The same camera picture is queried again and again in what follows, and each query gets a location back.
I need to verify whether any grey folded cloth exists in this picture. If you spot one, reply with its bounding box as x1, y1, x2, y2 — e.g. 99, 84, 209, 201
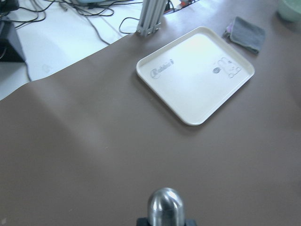
223, 16, 266, 54

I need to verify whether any steel muddler black tip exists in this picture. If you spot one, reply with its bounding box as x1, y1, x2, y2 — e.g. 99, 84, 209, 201
147, 187, 185, 226

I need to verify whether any white rabbit tray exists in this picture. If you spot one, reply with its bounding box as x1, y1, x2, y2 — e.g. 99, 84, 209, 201
136, 27, 255, 126

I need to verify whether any mint green bowl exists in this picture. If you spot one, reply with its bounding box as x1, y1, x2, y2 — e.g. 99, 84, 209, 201
277, 0, 301, 22

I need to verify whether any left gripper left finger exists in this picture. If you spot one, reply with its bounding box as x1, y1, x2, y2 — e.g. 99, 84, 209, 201
136, 218, 149, 226

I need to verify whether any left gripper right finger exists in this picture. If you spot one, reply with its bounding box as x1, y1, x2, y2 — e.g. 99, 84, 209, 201
185, 219, 197, 226

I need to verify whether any aluminium frame post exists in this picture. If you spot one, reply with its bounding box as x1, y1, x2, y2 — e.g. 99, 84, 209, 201
137, 0, 167, 37

